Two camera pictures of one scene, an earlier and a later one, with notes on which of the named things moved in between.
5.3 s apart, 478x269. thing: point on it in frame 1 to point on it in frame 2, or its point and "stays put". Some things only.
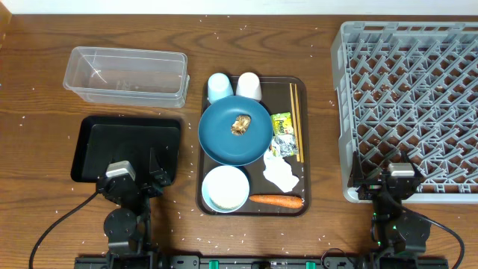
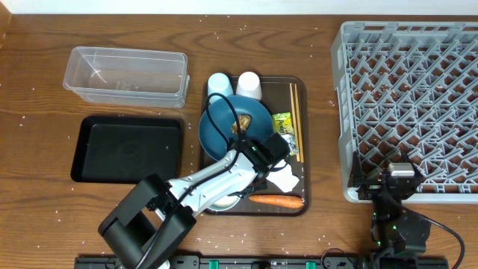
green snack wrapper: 281,123 stays put
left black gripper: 160,174 to 262,187
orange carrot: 278,200 stays put
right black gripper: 370,187 stays put
